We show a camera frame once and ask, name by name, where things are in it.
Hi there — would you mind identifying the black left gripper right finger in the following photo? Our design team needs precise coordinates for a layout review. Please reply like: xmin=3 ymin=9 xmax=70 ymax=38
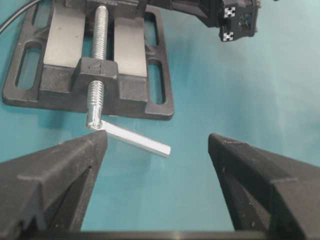
xmin=208 ymin=133 xmax=320 ymax=240

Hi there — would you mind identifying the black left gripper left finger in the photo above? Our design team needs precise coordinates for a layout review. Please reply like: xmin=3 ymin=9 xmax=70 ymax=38
xmin=0 ymin=131 xmax=108 ymax=240

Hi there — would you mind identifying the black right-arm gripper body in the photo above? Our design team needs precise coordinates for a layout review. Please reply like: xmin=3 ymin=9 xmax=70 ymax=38
xmin=147 ymin=0 xmax=262 ymax=42

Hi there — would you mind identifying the grey metal bench vise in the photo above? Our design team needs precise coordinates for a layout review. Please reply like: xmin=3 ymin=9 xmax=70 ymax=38
xmin=0 ymin=0 xmax=174 ymax=156

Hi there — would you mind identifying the black female USB cable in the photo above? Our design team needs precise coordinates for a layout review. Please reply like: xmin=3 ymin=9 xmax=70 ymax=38
xmin=0 ymin=0 xmax=42 ymax=35

